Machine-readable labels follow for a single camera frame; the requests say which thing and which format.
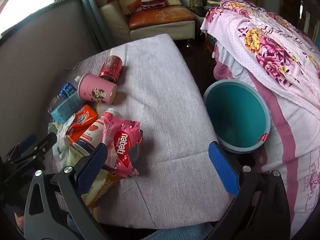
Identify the floral pink bedsheet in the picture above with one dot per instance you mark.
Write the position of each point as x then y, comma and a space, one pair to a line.
270, 45

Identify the window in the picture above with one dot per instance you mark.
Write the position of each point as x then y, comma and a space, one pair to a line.
27, 2

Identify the white drink bottle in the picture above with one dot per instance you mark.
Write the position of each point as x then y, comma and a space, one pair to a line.
91, 135

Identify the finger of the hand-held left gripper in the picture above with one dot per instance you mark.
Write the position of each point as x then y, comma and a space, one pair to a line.
27, 141
47, 141

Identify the teal trash bin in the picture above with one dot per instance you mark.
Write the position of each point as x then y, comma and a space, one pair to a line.
237, 115

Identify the pink and white quilt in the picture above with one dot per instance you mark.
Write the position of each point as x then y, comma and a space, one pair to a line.
295, 155

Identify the dark wooden cabinet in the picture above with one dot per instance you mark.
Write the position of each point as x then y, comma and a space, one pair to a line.
292, 5

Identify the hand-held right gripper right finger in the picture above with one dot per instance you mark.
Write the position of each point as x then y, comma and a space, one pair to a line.
222, 167

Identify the orange snack packet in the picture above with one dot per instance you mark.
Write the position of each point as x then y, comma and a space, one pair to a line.
83, 117

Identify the pink wafer packet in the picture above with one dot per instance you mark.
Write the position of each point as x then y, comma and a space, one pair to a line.
122, 145

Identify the white plastic wrapper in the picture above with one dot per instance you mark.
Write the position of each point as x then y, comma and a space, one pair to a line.
61, 152

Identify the cream yellow snack packet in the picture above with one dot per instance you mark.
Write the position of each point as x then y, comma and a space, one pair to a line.
102, 187

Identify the clear bottle with blue label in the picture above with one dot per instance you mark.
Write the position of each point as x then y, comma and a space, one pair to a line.
66, 90

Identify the orange seat cushion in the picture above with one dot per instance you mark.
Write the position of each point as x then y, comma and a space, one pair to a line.
162, 17

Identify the red soda can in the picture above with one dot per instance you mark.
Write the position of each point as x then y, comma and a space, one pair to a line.
110, 67

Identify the person's left hand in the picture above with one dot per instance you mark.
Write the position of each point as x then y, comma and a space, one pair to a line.
19, 223

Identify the grey padded panel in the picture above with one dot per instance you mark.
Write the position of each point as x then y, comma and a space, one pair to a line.
37, 60

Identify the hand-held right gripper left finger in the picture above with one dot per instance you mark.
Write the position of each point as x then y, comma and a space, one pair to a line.
92, 165

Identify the cream leather sofa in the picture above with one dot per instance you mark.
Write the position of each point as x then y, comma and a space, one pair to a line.
112, 15

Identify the person's blue trousers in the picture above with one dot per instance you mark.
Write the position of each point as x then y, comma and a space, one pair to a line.
175, 235

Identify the light blue carton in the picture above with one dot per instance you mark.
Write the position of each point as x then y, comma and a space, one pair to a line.
65, 107

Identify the teal curtain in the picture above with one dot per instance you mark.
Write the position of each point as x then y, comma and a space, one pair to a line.
90, 10

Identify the pink paper cup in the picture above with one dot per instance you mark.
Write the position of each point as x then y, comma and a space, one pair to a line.
92, 87

